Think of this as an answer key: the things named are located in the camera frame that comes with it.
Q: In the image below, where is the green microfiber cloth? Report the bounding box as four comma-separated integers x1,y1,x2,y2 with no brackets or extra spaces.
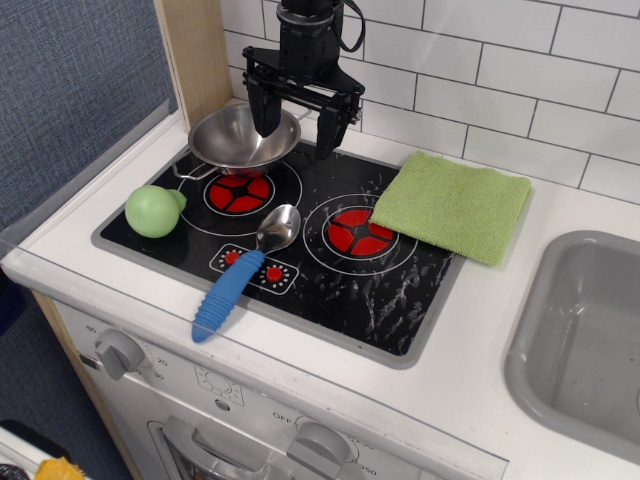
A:
370,151,532,267

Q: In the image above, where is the blue handled metal spoon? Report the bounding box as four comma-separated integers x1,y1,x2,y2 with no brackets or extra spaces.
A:
191,204,301,343

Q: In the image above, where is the green toy pear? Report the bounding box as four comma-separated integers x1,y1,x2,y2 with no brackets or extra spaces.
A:
125,185,187,239

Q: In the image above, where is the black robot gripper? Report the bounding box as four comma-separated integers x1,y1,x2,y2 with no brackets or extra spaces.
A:
242,12,365,159

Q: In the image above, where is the stainless steel pan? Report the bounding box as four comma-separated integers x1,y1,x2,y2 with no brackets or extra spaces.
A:
172,104,305,180

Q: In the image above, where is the grey timer knob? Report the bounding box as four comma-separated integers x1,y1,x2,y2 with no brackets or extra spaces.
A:
95,329,145,380

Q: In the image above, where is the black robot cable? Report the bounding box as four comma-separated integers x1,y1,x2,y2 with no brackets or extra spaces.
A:
339,0,367,53

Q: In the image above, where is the grey oven door handle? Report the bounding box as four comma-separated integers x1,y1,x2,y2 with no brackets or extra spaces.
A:
160,416,295,479

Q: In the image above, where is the yellow object at corner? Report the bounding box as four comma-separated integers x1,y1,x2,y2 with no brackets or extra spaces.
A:
34,457,86,480

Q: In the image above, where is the black toy stovetop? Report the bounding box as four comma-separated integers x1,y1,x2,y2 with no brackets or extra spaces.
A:
92,143,463,369

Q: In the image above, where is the grey toy sink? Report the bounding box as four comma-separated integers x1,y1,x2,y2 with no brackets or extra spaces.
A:
504,231,639,463

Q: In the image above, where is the grey oven knob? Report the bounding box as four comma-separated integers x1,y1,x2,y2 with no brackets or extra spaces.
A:
286,422,351,479

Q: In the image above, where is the wooden side panel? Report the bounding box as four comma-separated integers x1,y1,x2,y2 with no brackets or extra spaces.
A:
153,0,233,130

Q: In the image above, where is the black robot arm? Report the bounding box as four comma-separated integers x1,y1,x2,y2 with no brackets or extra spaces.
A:
243,1,366,159

